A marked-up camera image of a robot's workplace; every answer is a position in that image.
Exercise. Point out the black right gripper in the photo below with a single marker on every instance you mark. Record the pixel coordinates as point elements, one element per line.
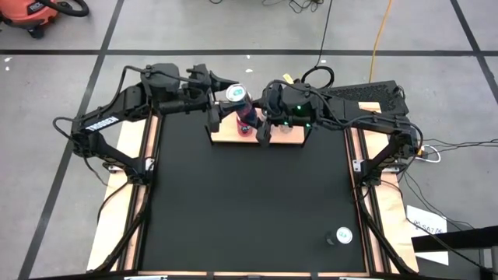
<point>274,105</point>

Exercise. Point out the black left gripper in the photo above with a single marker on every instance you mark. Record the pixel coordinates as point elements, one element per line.
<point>198,97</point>

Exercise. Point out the dark blue beverage can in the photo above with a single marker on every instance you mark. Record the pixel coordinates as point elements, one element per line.
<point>344,235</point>
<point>238,94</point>

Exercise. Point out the red beverage can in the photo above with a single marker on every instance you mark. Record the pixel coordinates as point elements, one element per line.
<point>244,131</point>

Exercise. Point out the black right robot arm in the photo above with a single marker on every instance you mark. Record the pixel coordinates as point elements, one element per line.
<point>369,116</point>

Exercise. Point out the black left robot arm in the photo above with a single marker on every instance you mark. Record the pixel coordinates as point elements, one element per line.
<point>101,123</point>

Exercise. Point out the wooden tray board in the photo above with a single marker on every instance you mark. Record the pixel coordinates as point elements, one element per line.
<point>227,134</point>

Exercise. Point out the black table mat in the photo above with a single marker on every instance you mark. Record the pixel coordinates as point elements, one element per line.
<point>253,214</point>

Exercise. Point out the black computer tower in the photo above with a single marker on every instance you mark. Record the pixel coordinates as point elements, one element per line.
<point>369,93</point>

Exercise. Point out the white paper sign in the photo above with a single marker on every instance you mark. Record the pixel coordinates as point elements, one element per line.
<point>426,221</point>

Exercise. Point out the orange shop vacuum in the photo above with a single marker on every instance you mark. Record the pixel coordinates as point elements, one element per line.
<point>27,13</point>

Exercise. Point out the black metal beam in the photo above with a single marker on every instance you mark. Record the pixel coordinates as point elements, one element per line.
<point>459,238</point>

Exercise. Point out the black aluminium table frame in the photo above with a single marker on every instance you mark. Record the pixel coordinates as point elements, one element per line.
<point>128,239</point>

